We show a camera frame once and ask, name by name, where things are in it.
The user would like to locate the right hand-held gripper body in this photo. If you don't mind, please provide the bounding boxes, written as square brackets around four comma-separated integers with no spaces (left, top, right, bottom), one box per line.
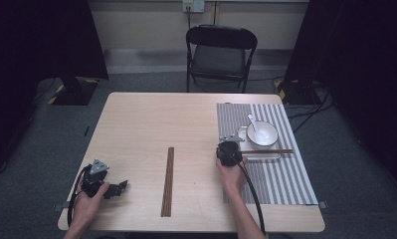
[215,133,246,167]

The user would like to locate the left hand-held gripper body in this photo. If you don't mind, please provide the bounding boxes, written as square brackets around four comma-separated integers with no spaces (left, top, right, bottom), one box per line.
[81,158,110,198]

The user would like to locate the white square plate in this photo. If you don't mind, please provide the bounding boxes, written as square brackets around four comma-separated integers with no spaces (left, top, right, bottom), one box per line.
[237,125,283,162]

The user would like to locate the brown wooden chopstick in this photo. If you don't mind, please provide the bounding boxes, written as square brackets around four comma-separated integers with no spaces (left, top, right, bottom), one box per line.
[160,146,172,218]
[241,148,295,153]
[240,150,295,155]
[165,146,175,218]

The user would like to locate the person's right hand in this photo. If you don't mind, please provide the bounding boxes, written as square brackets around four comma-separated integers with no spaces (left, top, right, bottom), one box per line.
[216,155,249,195]

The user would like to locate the person's left hand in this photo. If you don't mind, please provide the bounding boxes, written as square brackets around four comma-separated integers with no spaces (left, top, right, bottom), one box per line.
[71,181,111,226]

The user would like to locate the white ceramic spoon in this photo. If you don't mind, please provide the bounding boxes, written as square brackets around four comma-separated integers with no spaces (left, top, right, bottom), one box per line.
[247,114,269,142]

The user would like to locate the white bowl with dark rim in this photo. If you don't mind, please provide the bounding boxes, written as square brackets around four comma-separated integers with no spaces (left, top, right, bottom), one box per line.
[246,119,280,148]

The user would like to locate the grey striped placemat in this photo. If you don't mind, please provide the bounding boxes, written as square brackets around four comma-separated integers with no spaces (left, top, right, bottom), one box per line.
[216,103,319,206]

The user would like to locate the black stand base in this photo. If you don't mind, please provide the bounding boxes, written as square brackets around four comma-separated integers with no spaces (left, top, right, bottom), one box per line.
[274,79,320,107]
[48,77,99,107]

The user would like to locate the black folding chair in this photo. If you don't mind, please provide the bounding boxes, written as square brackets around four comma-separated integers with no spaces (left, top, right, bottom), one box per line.
[185,24,259,94]

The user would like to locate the black curtain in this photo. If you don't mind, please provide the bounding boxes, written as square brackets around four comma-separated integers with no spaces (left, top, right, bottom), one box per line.
[284,0,397,197]
[0,0,109,177]

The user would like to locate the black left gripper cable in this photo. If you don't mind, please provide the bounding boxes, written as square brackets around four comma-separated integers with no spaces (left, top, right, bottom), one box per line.
[67,164,92,229]

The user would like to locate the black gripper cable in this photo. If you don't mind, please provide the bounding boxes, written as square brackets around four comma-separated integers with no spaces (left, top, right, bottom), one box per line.
[218,144,267,235]
[67,164,92,229]

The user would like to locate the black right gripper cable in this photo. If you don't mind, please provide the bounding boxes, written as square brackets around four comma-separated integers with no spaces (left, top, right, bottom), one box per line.
[218,144,267,235]

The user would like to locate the black floor cables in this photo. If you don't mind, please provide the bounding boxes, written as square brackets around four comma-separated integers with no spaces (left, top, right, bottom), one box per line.
[285,87,335,133]

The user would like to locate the black plug cable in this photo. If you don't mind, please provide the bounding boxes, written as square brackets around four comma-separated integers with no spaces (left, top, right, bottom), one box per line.
[185,5,193,32]

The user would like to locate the white wall socket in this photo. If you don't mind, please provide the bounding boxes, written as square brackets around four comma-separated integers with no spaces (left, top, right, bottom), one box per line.
[182,0,206,14]

